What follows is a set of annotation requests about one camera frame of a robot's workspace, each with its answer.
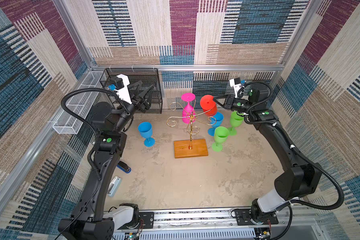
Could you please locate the pink wine glass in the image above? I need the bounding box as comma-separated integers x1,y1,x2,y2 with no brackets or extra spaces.
181,93,196,124

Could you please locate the light blue stapler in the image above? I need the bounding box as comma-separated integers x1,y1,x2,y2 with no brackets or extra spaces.
108,176,123,197

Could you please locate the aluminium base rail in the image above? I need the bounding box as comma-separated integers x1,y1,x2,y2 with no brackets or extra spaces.
113,206,330,240

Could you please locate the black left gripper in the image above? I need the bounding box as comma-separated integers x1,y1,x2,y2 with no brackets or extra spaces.
113,82,152,137

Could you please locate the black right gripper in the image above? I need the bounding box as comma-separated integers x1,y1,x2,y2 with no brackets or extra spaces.
213,94,255,114

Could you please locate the green wine glass front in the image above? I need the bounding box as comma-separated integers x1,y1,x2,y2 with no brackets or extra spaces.
228,111,244,136

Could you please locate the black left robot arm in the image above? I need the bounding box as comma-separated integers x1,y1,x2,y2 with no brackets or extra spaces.
58,81,155,240

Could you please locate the white mesh wall basket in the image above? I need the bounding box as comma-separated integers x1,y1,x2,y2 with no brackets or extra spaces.
53,71,103,135

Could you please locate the blue wine glass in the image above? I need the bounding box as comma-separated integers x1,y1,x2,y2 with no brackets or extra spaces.
138,122,155,148
208,112,224,137

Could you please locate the green wine glass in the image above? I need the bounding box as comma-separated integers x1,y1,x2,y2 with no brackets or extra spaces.
212,127,230,152
228,111,244,136

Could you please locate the black mesh shelf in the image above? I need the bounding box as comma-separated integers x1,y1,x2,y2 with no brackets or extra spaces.
100,68,163,114

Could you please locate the wooden rack base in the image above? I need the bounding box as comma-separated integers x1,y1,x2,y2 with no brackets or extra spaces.
174,139,209,159

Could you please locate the gold wire glass rack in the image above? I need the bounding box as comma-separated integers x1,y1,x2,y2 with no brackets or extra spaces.
166,102,212,141

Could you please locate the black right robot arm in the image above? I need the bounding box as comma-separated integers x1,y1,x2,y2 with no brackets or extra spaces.
213,79,345,240

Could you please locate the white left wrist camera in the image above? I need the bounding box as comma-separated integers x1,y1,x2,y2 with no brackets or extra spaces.
108,74,132,104

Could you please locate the red wine glass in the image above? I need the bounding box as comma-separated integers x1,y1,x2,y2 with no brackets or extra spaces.
200,95,218,117

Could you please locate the green wine glass back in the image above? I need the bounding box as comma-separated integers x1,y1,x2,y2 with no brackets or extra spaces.
212,127,230,152

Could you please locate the blue wine glass front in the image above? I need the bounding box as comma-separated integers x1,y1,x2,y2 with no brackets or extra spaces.
138,122,155,148

